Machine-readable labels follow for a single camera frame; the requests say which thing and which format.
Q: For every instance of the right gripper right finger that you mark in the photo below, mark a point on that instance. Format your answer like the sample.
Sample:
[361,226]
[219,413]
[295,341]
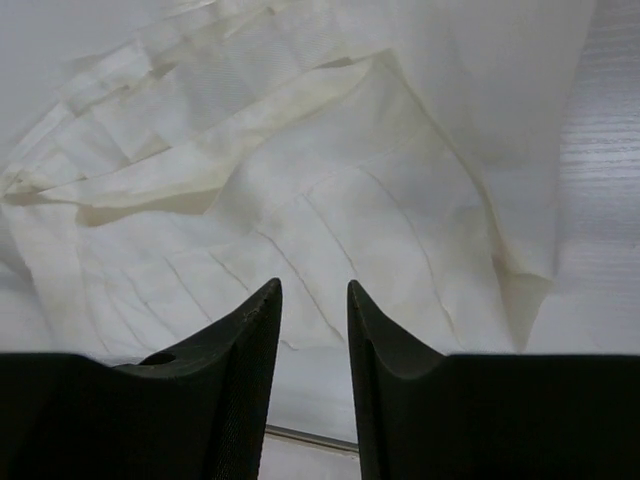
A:
[424,415]

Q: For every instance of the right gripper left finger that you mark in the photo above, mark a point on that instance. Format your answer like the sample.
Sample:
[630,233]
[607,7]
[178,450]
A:
[196,410]

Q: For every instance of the white pleated skirt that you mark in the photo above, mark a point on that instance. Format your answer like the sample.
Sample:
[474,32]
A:
[410,145]

